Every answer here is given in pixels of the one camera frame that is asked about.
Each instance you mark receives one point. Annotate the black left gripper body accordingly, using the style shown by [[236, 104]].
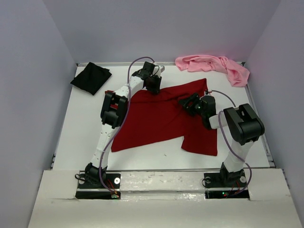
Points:
[[153, 83]]

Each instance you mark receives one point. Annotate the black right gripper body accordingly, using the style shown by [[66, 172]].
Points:
[[200, 112]]

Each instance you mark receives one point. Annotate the red t shirt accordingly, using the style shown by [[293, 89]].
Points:
[[156, 118]]

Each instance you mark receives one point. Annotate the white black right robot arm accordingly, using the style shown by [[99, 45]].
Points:
[[245, 128]]

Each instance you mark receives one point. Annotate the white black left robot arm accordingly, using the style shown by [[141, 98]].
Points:
[[114, 112]]

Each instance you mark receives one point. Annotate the pink t shirt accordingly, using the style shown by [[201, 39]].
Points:
[[236, 74]]

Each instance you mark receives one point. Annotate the black folded t shirt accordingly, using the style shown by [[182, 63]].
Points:
[[92, 78]]

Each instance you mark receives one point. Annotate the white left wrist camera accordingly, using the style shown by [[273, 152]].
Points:
[[158, 70]]

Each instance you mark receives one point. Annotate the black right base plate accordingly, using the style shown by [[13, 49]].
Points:
[[216, 188]]

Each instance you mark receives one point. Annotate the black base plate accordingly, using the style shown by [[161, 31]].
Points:
[[92, 190], [216, 188]]

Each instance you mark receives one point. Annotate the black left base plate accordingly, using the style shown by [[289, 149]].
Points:
[[92, 190]]

